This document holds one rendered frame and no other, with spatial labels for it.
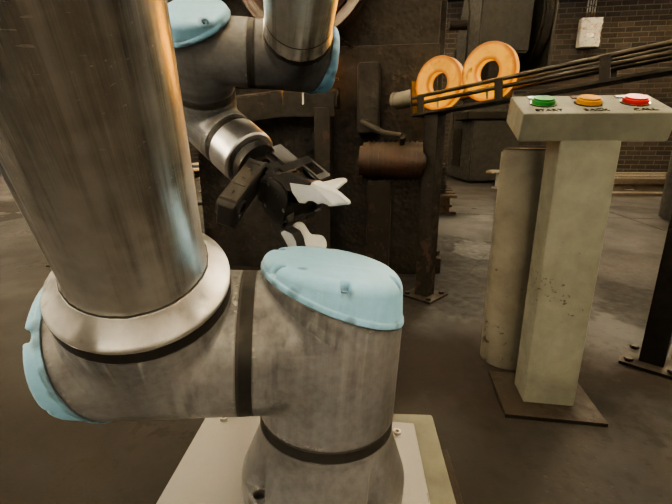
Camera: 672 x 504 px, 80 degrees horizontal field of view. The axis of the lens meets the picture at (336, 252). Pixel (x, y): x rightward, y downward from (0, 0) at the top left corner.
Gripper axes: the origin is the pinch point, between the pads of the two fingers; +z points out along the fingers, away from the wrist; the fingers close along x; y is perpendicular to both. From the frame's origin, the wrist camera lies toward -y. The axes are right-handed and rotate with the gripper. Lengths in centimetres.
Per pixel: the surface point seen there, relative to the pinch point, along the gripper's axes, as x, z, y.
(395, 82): 22, -58, 98
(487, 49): -4, -27, 87
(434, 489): 14.5, 28.6, -5.3
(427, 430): 19.6, 24.2, 2.9
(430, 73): 8, -40, 86
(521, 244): 15, 15, 51
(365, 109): 29, -56, 82
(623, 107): -16, 13, 53
